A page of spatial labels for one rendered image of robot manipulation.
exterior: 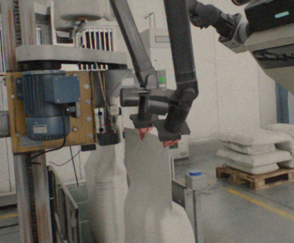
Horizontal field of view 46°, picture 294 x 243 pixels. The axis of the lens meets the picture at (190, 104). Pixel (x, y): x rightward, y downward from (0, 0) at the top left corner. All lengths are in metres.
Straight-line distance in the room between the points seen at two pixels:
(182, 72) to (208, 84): 5.52
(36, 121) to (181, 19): 0.69
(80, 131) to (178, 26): 0.81
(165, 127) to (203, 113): 5.34
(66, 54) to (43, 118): 0.24
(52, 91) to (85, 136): 0.36
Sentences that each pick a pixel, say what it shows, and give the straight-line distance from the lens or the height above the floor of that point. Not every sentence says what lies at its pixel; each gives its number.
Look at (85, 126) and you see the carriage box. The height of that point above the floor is 1.10.
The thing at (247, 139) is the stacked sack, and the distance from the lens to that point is 4.10.
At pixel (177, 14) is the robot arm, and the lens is 0.83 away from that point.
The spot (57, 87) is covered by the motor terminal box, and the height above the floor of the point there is 1.27.
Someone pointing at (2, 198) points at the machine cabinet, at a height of 0.14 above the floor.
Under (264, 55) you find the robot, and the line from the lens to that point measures 1.24.
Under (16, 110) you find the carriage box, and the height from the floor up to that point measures 1.19.
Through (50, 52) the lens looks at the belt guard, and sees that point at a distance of 1.28.
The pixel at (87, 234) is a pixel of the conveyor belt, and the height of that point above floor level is 0.38.
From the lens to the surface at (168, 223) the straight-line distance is 1.20.
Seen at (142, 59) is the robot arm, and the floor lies 1.35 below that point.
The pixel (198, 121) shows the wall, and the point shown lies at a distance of 6.30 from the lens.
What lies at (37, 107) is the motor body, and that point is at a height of 1.20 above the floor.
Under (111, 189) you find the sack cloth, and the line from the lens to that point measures 1.86.
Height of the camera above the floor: 1.25
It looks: 3 degrees down
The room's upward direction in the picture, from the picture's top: 3 degrees counter-clockwise
